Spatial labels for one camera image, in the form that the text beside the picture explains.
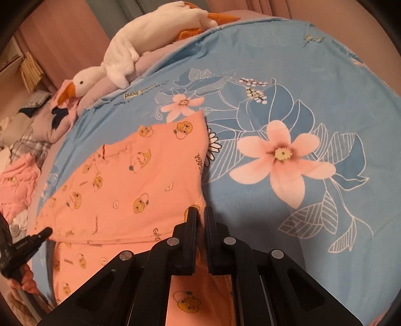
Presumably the bamboo slat bundle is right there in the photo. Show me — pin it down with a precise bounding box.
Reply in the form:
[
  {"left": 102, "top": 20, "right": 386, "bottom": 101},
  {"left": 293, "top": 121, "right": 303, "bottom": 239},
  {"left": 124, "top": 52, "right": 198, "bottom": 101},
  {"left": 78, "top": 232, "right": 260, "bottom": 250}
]
[{"left": 20, "top": 52, "right": 45, "bottom": 93}]

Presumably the cardboard box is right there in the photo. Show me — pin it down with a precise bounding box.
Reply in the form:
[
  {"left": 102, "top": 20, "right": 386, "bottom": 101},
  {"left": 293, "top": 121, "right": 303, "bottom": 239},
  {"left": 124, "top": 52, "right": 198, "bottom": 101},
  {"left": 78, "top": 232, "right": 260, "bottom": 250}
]
[{"left": 0, "top": 34, "right": 26, "bottom": 76}]

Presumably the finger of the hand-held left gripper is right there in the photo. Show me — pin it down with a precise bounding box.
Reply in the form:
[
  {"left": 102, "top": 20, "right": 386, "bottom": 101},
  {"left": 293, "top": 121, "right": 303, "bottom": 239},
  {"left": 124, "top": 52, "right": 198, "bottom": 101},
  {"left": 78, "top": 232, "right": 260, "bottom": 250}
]
[{"left": 17, "top": 227, "right": 53, "bottom": 252}]

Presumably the pink curtain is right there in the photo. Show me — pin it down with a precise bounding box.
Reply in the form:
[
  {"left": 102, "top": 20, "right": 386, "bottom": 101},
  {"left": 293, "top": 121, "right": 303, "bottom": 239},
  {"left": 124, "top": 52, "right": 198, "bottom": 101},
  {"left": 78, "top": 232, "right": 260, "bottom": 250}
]
[{"left": 15, "top": 0, "right": 111, "bottom": 92}]

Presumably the blue floral blanket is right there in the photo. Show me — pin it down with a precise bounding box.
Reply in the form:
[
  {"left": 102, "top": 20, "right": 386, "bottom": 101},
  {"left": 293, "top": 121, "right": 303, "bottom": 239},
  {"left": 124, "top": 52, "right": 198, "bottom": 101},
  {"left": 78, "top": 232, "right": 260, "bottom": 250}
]
[{"left": 27, "top": 13, "right": 401, "bottom": 326}]

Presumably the person's left hand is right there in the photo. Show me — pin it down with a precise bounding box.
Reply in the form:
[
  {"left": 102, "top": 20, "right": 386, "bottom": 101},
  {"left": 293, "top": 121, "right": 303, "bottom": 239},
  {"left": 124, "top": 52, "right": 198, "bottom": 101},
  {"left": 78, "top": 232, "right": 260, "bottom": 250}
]
[{"left": 9, "top": 265, "right": 41, "bottom": 294}]

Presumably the white goose plush toy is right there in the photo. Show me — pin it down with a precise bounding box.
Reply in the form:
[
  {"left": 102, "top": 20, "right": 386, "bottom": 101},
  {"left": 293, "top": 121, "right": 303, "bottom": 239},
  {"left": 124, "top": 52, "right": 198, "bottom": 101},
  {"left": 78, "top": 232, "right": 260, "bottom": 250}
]
[{"left": 58, "top": 0, "right": 242, "bottom": 105}]

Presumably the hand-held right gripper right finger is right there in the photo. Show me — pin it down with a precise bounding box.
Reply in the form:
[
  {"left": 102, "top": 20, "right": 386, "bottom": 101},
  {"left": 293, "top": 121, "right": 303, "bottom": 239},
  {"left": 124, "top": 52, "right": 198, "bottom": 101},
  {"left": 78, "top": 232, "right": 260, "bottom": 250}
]
[{"left": 204, "top": 206, "right": 364, "bottom": 326}]

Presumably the white crumpled cloth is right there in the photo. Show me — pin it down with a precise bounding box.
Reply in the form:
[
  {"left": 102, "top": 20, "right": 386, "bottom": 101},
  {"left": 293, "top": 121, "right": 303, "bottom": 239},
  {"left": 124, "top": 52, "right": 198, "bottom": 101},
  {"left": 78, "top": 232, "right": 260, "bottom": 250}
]
[{"left": 9, "top": 209, "right": 31, "bottom": 228}]

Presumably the orange duck print garment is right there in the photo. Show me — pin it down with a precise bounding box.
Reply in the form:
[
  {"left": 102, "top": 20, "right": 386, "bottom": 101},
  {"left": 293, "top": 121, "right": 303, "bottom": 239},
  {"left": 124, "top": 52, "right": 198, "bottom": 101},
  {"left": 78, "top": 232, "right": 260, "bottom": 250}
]
[{"left": 34, "top": 111, "right": 233, "bottom": 326}]

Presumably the lilac garment with dark bow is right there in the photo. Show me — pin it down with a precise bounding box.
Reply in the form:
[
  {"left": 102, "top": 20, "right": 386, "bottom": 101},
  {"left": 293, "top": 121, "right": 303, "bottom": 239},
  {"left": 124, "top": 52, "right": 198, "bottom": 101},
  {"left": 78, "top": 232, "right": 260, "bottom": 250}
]
[{"left": 31, "top": 80, "right": 82, "bottom": 145}]

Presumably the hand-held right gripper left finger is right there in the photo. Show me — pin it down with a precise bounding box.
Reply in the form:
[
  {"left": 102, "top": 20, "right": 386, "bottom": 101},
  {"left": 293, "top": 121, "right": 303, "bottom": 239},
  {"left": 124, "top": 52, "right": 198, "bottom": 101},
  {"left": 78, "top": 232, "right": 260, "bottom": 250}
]
[{"left": 38, "top": 207, "right": 198, "bottom": 326}]

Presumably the grey upholstered headboard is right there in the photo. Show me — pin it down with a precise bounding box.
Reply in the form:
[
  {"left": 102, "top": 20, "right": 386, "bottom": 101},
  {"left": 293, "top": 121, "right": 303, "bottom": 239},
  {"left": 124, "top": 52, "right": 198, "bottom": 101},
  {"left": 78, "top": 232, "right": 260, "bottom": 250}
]
[{"left": 103, "top": 0, "right": 151, "bottom": 33}]

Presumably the plaid cloth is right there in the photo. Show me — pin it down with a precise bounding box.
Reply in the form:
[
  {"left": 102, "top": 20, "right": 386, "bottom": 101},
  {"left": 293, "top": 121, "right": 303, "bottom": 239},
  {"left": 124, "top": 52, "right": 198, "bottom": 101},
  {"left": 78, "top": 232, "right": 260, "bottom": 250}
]
[{"left": 9, "top": 128, "right": 51, "bottom": 157}]

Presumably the grey striped pillow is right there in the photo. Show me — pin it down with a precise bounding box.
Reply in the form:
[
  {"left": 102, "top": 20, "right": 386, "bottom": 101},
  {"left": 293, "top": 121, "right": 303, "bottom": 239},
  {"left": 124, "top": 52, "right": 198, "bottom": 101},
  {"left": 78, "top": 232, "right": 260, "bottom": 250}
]
[{"left": 24, "top": 90, "right": 53, "bottom": 108}]

